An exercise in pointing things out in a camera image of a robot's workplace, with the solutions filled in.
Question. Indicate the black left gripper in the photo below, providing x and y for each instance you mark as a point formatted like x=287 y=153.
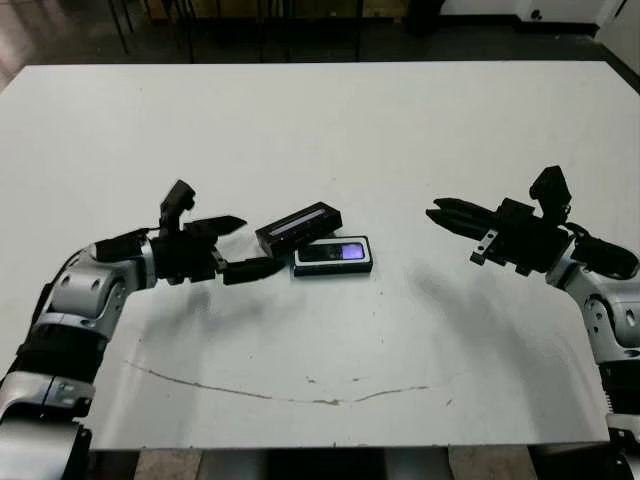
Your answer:
x=185 y=257

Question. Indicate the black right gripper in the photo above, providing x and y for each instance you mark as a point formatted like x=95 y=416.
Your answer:
x=530 y=245

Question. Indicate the black box lid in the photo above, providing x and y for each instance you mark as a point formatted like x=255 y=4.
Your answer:
x=300 y=225

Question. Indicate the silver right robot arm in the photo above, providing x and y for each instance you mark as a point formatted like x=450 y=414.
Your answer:
x=615 y=310

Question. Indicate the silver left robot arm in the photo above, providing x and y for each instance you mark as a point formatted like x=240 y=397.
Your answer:
x=80 y=295

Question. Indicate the black box base white insert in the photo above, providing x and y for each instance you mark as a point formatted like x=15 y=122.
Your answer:
x=335 y=270

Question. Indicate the black waste bin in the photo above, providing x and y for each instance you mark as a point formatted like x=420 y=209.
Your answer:
x=424 y=17

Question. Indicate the small black round object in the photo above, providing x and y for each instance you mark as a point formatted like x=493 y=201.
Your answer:
x=536 y=15

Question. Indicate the robot lower body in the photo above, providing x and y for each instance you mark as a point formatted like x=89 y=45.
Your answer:
x=325 y=465

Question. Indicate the white door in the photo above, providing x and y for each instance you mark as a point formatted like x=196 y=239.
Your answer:
x=612 y=20

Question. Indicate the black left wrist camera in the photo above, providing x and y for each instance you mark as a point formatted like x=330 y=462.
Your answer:
x=177 y=200

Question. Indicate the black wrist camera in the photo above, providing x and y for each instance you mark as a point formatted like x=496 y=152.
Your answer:
x=550 y=187
x=177 y=200

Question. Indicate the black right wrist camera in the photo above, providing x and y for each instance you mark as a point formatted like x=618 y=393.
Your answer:
x=550 y=187

